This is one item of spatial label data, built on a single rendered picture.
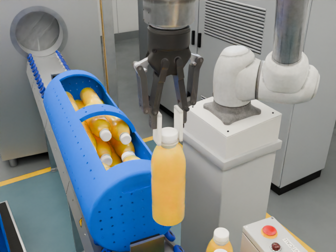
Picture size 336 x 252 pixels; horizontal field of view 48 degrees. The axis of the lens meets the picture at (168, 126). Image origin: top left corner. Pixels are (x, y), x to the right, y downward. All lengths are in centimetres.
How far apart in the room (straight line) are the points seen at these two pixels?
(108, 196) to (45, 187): 212
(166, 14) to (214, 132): 94
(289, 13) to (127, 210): 77
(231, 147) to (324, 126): 159
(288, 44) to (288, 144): 150
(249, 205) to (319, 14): 128
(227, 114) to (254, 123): 11
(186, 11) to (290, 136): 218
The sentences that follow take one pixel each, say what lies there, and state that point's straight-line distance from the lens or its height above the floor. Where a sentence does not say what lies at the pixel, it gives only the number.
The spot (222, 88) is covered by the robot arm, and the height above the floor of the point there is 125.
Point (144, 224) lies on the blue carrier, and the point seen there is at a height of 104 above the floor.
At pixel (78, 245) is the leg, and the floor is 10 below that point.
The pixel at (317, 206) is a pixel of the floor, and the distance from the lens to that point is 303.
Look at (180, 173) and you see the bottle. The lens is 79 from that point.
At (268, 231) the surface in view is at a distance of 107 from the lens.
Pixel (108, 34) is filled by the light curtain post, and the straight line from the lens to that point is 235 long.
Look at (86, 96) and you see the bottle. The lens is 171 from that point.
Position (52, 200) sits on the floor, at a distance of 300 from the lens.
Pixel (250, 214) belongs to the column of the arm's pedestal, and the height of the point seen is 64.
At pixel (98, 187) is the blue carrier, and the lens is 106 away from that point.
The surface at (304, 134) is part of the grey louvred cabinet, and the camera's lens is 287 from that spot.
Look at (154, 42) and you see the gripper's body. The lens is 67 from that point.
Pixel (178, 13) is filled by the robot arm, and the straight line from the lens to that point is 64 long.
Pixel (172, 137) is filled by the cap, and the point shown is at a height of 145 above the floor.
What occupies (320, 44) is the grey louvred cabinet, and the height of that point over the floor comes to 114.
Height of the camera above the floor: 183
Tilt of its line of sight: 28 degrees down
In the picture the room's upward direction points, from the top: straight up
